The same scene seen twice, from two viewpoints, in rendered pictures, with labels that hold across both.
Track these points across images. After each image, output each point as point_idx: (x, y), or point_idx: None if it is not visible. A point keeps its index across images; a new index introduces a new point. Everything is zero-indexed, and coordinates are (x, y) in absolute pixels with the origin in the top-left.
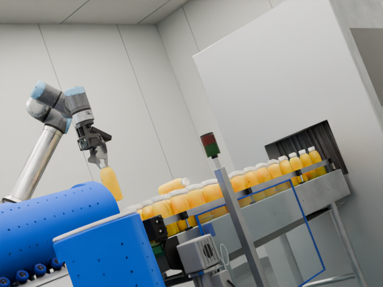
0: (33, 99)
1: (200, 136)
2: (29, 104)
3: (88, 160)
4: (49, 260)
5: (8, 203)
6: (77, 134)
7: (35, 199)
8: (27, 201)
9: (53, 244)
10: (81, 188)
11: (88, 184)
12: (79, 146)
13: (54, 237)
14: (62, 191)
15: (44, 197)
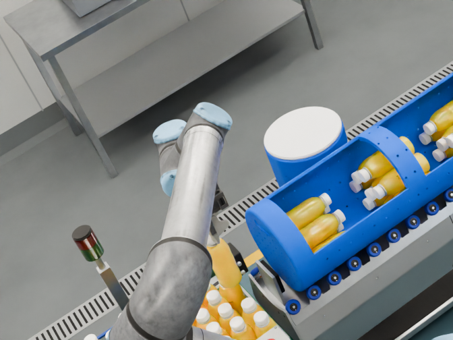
0: (218, 155)
1: (89, 229)
2: (203, 228)
3: (226, 222)
4: (358, 199)
5: (363, 133)
6: (216, 182)
7: (334, 152)
8: (343, 145)
9: (342, 123)
10: (274, 191)
11: (263, 199)
12: (225, 199)
13: (338, 116)
14: (298, 175)
15: (323, 158)
